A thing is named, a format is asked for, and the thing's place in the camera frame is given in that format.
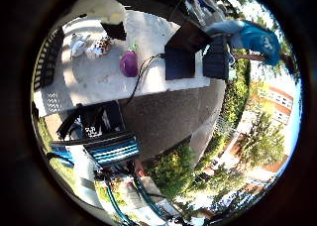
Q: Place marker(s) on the orange white building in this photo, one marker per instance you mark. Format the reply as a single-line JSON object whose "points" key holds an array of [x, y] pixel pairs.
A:
{"points": [[275, 103]]}

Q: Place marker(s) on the brown spotted white plush toy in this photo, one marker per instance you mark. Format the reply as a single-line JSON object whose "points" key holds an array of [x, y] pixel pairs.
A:
{"points": [[100, 47]]}

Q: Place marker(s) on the blue black striped fabric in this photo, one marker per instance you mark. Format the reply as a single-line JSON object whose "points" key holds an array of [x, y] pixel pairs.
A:
{"points": [[114, 150]]}

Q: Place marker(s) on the black folding frame stand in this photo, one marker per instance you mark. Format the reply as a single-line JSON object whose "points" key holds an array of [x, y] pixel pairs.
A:
{"points": [[99, 118]]}

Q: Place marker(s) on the teal tube frame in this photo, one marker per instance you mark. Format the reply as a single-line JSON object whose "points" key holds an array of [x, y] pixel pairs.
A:
{"points": [[145, 194]]}

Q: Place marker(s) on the dark laptop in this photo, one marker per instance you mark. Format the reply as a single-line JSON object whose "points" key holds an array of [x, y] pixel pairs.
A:
{"points": [[181, 62]]}

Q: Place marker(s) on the black plastic mesh basket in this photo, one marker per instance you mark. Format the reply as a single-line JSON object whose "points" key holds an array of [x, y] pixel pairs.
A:
{"points": [[49, 60]]}

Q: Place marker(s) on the white plush toy with sunglasses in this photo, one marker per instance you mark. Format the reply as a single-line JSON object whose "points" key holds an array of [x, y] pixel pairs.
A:
{"points": [[78, 45]]}

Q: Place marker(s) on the person in blue shirt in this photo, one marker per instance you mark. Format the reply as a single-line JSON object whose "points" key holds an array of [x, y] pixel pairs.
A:
{"points": [[254, 37]]}

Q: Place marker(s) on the purple eggplant toy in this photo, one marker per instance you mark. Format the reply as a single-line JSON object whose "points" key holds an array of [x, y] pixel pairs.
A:
{"points": [[128, 64]]}

